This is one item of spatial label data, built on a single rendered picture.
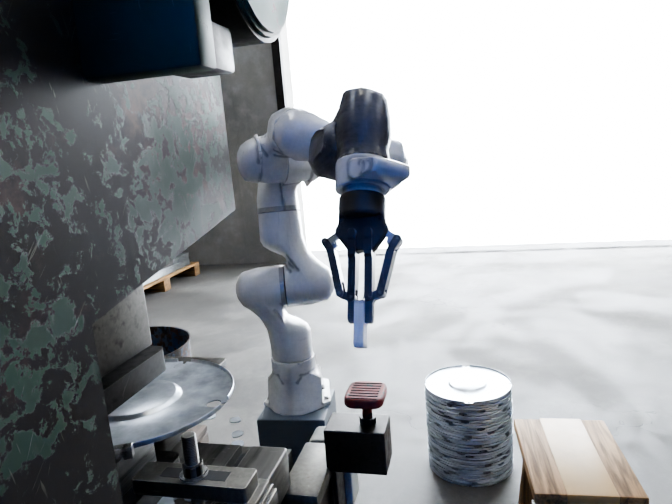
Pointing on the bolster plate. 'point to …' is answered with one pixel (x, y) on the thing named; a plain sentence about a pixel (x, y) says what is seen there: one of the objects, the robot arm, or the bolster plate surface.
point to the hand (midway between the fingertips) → (360, 324)
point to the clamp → (202, 480)
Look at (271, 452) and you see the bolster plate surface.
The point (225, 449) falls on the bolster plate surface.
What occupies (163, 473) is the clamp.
